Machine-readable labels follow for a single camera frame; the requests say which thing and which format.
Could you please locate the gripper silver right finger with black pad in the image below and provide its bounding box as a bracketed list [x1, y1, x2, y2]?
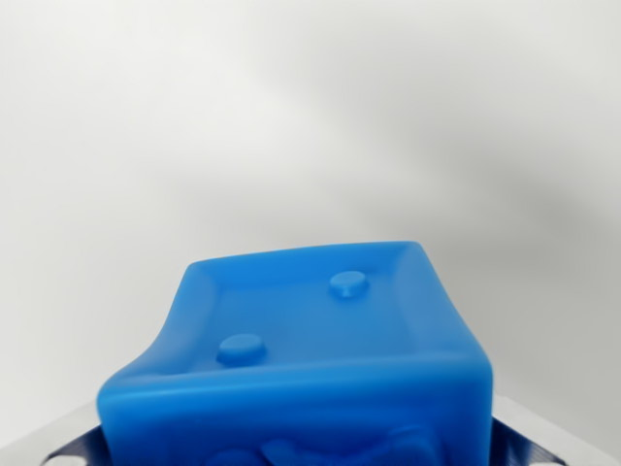
[489, 393, 621, 466]

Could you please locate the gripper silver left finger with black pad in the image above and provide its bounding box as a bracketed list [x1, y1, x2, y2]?
[0, 398, 106, 466]

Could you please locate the blue soft embossed cube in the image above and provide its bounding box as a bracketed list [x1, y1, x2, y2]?
[95, 240, 496, 466]

